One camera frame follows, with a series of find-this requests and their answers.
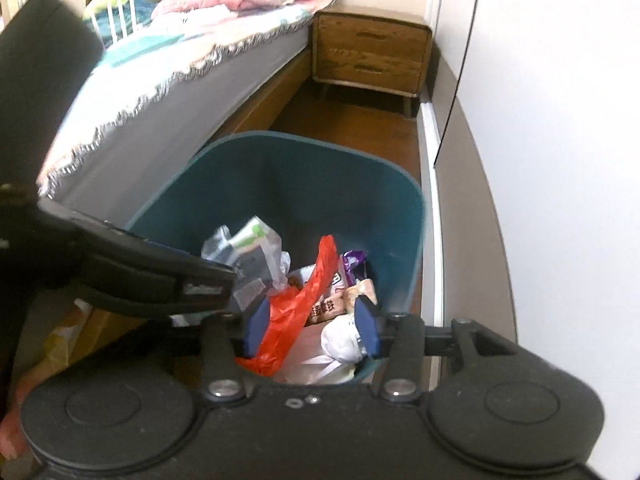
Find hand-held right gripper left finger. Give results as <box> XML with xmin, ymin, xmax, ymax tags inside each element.
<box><xmin>170</xmin><ymin>297</ymin><xmax>272</xmax><ymax>404</ymax></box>

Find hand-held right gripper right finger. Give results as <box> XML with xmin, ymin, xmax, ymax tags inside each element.
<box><xmin>355</xmin><ymin>296</ymin><xmax>526</xmax><ymax>404</ymax></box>

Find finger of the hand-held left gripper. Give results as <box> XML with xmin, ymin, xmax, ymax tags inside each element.
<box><xmin>85</xmin><ymin>254</ymin><xmax>233</xmax><ymax>318</ymax></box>
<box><xmin>40</xmin><ymin>199</ymin><xmax>235</xmax><ymax>285</ymax></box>

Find beige snack packet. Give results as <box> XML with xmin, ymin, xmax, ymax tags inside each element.
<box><xmin>309</xmin><ymin>280</ymin><xmax>377</xmax><ymax>327</ymax></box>

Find red plastic bag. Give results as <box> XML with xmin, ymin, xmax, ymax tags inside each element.
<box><xmin>235</xmin><ymin>235</ymin><xmax>342</xmax><ymax>377</ymax></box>

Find purple snack bag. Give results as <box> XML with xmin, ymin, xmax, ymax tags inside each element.
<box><xmin>342</xmin><ymin>250</ymin><xmax>369</xmax><ymax>287</ymax></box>

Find clear plastic packet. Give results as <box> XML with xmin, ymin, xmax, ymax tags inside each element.
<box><xmin>201</xmin><ymin>216</ymin><xmax>292</xmax><ymax>312</ymax></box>

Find dark teal trash bin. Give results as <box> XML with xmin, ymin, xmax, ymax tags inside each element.
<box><xmin>125</xmin><ymin>130</ymin><xmax>427</xmax><ymax>387</ymax></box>

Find person's left hand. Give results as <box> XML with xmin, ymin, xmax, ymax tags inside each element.
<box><xmin>0</xmin><ymin>367</ymin><xmax>47</xmax><ymax>461</ymax></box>

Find yellow plastic packet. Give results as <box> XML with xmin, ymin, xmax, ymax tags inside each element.
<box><xmin>42</xmin><ymin>300</ymin><xmax>109</xmax><ymax>367</ymax></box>

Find teal quilt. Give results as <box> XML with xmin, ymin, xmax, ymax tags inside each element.
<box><xmin>92</xmin><ymin>0</ymin><xmax>157</xmax><ymax>44</ymax></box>

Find bed with patterned cover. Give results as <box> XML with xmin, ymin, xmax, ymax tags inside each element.
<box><xmin>37</xmin><ymin>0</ymin><xmax>336</xmax><ymax>202</ymax></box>

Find wooden bed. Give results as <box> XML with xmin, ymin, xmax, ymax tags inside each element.
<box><xmin>37</xmin><ymin>0</ymin><xmax>337</xmax><ymax>211</ymax></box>

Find folded pink clothes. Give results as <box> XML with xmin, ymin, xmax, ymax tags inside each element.
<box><xmin>150</xmin><ymin>0</ymin><xmax>297</xmax><ymax>24</ymax></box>

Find white wardrobe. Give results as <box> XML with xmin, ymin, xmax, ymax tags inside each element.
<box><xmin>419</xmin><ymin>0</ymin><xmax>640</xmax><ymax>361</ymax></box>

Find wooden nightstand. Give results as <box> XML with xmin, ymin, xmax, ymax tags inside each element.
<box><xmin>311</xmin><ymin>4</ymin><xmax>434</xmax><ymax>119</ymax></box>

